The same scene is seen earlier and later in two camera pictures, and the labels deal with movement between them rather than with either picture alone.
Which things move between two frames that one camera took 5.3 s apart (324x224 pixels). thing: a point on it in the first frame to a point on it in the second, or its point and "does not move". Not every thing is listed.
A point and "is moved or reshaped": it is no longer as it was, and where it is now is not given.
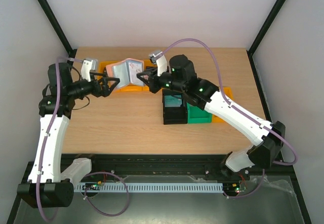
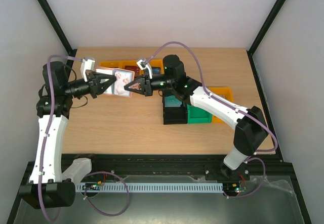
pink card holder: (126, 71) is moved or reshaped
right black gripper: (153, 81) to (147, 85)
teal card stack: (170, 101) does not move
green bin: (196, 115) does not move
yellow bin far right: (227, 91) does not move
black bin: (174, 115) does not move
